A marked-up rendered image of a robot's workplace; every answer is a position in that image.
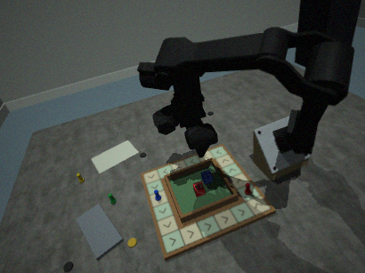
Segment yellow round token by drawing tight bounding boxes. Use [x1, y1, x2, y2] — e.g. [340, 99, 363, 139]
[128, 238, 137, 248]

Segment red die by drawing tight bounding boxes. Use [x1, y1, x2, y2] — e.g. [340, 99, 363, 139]
[193, 182, 206, 197]

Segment blue pawn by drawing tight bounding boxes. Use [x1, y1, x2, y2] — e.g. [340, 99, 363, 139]
[154, 190, 161, 201]

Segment dark red pawn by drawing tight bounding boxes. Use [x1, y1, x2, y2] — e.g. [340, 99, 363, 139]
[245, 183, 251, 195]

